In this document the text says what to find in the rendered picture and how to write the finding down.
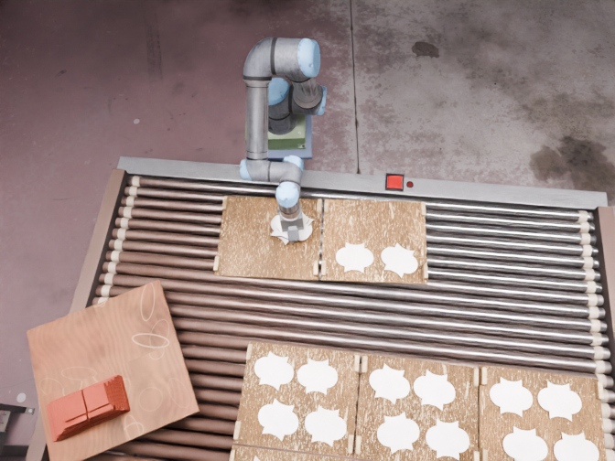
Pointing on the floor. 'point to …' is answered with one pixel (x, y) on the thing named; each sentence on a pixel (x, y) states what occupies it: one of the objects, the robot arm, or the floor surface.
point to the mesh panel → (12, 414)
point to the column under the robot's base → (296, 149)
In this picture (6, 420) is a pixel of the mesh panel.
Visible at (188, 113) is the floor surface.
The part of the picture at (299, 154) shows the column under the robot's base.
